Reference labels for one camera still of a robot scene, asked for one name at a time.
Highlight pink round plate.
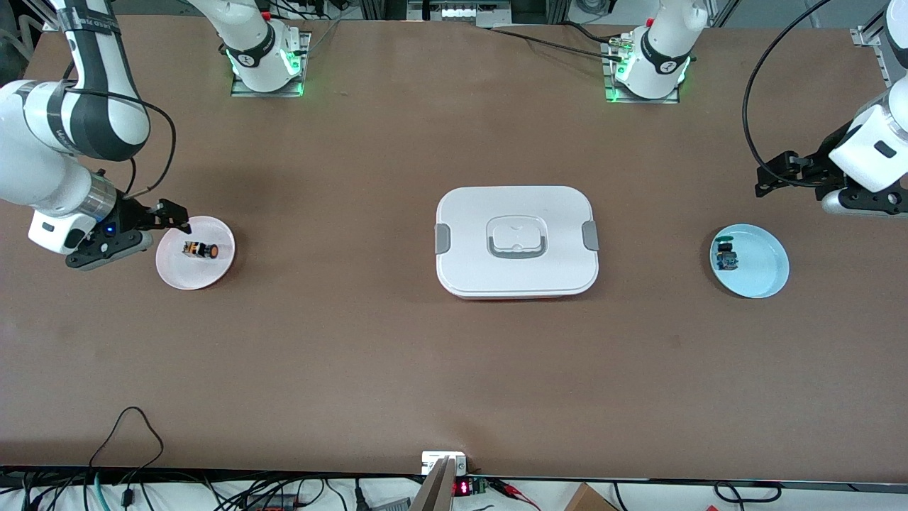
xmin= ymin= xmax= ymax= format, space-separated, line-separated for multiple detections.
xmin=155 ymin=216 xmax=236 ymax=291

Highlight light blue round plate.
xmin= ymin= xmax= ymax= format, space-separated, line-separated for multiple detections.
xmin=709 ymin=224 xmax=790 ymax=299

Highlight white lidded pink lunch box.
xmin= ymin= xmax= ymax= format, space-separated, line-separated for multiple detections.
xmin=434 ymin=185 xmax=601 ymax=300

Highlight white power strip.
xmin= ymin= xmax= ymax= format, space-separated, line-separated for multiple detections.
xmin=407 ymin=0 xmax=513 ymax=28

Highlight small white box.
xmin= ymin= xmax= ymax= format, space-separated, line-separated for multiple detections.
xmin=421 ymin=451 xmax=467 ymax=476

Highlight grey metal bar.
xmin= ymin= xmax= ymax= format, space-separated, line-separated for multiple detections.
xmin=410 ymin=456 xmax=456 ymax=511

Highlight brown cardboard box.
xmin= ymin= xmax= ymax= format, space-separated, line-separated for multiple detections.
xmin=564 ymin=483 xmax=619 ymax=511

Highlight red clip leads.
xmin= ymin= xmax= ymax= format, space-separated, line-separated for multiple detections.
xmin=493 ymin=478 xmax=541 ymax=510

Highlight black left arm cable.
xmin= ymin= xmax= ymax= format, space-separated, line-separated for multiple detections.
xmin=742 ymin=0 xmax=832 ymax=189

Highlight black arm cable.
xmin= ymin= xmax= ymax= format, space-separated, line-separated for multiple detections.
xmin=742 ymin=0 xmax=832 ymax=189
xmin=67 ymin=85 xmax=177 ymax=199

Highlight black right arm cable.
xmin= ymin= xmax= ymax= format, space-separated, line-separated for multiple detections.
xmin=67 ymin=85 xmax=177 ymax=199

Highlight aluminium profile frame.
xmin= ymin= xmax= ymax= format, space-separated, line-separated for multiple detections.
xmin=850 ymin=0 xmax=896 ymax=84

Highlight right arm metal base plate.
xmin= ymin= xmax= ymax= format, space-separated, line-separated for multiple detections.
xmin=231 ymin=31 xmax=312 ymax=98

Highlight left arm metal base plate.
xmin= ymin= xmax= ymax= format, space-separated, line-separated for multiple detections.
xmin=603 ymin=37 xmax=681 ymax=104

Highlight black looped thin cable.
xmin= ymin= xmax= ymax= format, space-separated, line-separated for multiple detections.
xmin=88 ymin=406 xmax=165 ymax=490

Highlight thin grey cable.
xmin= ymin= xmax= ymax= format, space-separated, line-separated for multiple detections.
xmin=304 ymin=17 xmax=343 ymax=57

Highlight black cable tangle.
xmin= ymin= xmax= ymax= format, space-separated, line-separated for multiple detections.
xmin=0 ymin=468 xmax=412 ymax=511
xmin=273 ymin=0 xmax=355 ymax=22

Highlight long black base cable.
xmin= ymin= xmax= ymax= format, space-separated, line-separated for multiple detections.
xmin=477 ymin=26 xmax=625 ymax=63

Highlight black coiled cable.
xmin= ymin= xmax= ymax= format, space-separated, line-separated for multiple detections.
xmin=713 ymin=480 xmax=782 ymax=503

